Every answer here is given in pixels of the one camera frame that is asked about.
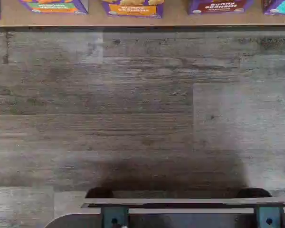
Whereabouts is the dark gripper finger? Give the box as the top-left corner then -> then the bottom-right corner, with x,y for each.
100,206 -> 130,228
255,205 -> 285,228

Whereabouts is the purple Annie's box brown patch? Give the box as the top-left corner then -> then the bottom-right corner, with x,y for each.
188,0 -> 254,15

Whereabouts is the wooden shelf board with Annie's boxes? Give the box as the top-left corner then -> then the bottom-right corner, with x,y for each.
0,0 -> 285,27

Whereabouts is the purple Annie's box orange patch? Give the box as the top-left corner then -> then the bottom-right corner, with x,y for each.
101,0 -> 164,19

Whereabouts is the purple Annie's box teal patch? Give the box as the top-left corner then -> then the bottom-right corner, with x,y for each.
262,0 -> 285,18

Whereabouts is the purple Annie's box green patch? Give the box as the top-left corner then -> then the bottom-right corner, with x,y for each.
18,0 -> 89,15

